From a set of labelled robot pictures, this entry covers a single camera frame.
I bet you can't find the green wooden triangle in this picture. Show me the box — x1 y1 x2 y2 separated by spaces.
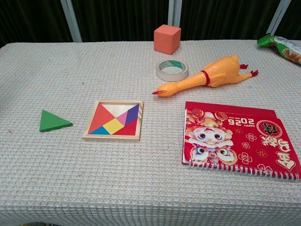
39 109 73 133

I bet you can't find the red tangram triangle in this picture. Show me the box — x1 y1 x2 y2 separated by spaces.
114 119 138 136

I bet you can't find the pink tangram triangle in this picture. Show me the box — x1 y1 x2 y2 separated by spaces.
115 111 129 125

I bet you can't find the yellow tangram square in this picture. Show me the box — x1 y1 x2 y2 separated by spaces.
103 117 127 135

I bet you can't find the orange-red tangram triangle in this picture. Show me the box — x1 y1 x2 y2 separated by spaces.
89 103 116 134

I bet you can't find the blue tangram triangle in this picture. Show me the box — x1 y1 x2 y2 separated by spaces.
90 126 111 136

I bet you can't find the wooden tangram tray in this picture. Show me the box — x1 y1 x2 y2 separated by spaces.
82 100 144 142

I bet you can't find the purple tangram parallelogram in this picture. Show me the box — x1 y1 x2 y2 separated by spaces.
125 104 140 126

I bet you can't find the masking tape roll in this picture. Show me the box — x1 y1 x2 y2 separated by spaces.
155 59 189 82

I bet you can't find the orange foam cube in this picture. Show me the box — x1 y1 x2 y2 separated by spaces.
154 24 182 56

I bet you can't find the beige woven tablecloth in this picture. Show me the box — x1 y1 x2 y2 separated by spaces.
0 39 301 226

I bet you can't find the yellow rubber chicken toy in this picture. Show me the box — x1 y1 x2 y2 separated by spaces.
151 55 259 97

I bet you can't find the red spiral calendar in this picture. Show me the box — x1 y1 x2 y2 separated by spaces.
181 101 301 181

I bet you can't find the dark curtain panel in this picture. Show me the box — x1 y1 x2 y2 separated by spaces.
0 0 73 48
274 0 301 40
180 0 282 41
71 0 170 43

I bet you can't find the green snack packet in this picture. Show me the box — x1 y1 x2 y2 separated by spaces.
256 33 301 65

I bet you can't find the grey metal frame post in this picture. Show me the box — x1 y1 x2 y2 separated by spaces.
60 0 83 43
266 0 292 36
167 0 183 28

